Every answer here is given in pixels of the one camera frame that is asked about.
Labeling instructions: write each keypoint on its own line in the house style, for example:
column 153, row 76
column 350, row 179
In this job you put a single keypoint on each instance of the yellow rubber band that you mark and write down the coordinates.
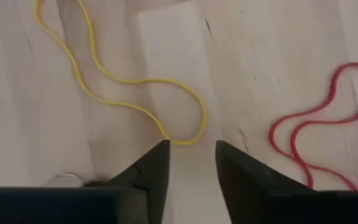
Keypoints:
column 126, row 81

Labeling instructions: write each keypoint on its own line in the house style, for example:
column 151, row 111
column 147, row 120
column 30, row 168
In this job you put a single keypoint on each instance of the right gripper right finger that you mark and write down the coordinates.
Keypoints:
column 291, row 208

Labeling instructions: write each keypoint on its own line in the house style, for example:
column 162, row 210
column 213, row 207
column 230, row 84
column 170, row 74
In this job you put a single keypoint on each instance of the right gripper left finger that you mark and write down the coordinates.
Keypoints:
column 73, row 208

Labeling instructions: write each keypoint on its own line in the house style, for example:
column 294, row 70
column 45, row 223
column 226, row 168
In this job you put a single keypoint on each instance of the red rubber band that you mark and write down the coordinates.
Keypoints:
column 270, row 137

